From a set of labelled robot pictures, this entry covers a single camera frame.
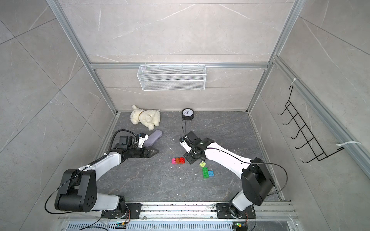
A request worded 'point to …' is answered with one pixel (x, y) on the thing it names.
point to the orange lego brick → (177, 160)
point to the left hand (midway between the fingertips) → (154, 149)
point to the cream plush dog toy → (150, 118)
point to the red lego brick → (182, 160)
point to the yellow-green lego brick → (203, 164)
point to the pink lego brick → (173, 161)
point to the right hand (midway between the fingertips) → (191, 155)
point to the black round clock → (187, 114)
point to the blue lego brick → (211, 173)
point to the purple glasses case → (153, 138)
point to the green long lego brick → (205, 171)
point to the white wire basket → (171, 77)
